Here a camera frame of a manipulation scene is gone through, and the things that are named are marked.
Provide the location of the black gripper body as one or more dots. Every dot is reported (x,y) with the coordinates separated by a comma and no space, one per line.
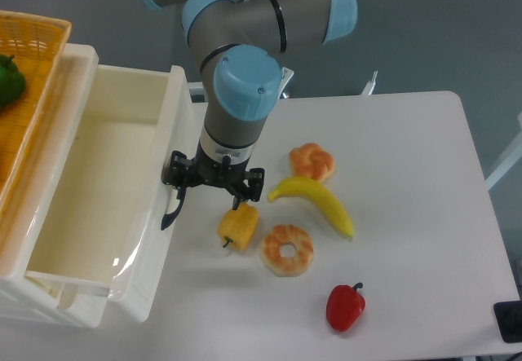
(224,175)

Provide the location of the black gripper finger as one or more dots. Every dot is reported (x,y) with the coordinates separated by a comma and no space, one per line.
(246,186)
(180,173)

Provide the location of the black top drawer handle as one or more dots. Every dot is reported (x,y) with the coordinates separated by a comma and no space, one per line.
(169,218)

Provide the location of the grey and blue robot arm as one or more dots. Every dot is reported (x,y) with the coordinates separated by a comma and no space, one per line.
(235,43)

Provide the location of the yellow bell pepper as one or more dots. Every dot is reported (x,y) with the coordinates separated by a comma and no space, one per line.
(237,226)

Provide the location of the yellow banana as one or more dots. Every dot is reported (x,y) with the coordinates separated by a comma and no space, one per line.
(313,191)

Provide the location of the knotted bread roll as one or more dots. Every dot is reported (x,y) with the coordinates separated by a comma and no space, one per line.
(311,161)

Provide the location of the red bell pepper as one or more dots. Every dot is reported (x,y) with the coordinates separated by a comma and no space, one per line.
(344,306)

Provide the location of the green bell pepper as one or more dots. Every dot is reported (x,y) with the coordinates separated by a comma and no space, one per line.
(13,82)

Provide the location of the yellow woven basket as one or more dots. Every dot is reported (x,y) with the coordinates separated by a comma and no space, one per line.
(31,48)

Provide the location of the black device at table edge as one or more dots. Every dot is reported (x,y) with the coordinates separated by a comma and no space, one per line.
(508,316)

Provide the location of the ring-shaped bread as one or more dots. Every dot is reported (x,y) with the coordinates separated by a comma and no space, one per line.
(287,250)

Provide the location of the white drawer cabinet frame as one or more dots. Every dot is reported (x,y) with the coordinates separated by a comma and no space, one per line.
(32,196)

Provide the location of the white frame at right edge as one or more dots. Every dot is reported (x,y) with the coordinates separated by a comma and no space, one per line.
(510,155)

